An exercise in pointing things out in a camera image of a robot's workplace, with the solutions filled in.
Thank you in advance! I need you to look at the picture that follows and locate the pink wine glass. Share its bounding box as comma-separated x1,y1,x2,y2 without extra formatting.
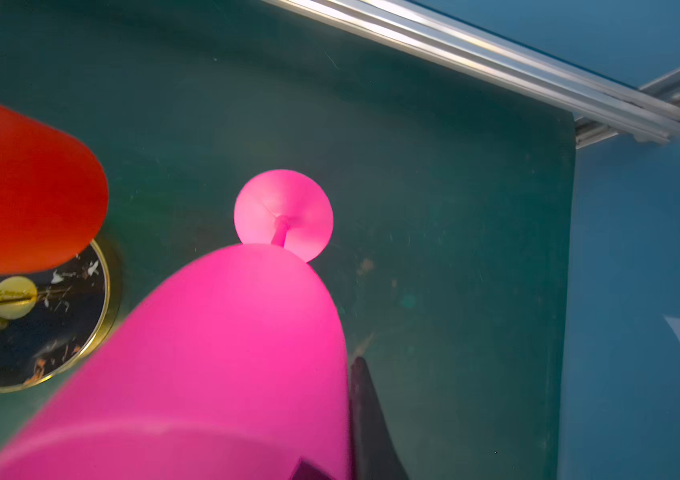
0,170,352,479

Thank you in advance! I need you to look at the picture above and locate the gold wire glass rack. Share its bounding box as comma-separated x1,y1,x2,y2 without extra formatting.
0,238,122,393

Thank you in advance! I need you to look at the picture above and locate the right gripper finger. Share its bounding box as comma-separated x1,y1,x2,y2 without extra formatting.
291,356,410,480

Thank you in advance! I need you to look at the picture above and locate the red wine glass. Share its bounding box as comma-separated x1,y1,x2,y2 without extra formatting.
0,105,109,275

